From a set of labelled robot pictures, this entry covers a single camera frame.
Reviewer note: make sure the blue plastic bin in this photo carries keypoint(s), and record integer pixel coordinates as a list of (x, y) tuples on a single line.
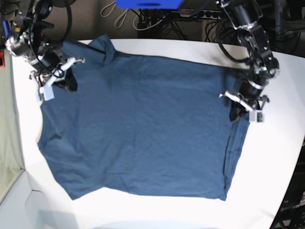
[(149, 4)]

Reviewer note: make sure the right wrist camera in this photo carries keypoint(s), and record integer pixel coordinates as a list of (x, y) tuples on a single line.
[(45, 93)]

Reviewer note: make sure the dark blue t-shirt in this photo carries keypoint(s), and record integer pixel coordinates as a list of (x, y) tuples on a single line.
[(145, 125)]

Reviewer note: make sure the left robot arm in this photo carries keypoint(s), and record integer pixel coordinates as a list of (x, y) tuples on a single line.
[(244, 16)]

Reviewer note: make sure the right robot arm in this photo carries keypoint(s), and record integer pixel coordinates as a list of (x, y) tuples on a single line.
[(26, 40)]

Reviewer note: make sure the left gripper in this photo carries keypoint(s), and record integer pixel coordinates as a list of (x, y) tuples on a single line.
[(241, 106)]

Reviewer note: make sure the red box at table edge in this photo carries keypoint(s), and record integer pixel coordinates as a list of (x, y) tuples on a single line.
[(2, 59)]

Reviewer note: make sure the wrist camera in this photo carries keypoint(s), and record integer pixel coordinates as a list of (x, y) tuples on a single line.
[(256, 116), (45, 93)]

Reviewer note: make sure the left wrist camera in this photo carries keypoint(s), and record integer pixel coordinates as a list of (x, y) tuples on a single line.
[(256, 116)]

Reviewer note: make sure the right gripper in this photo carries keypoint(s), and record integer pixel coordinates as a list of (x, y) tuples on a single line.
[(62, 76)]

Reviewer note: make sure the black power strip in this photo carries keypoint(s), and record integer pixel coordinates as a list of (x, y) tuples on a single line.
[(202, 14)]

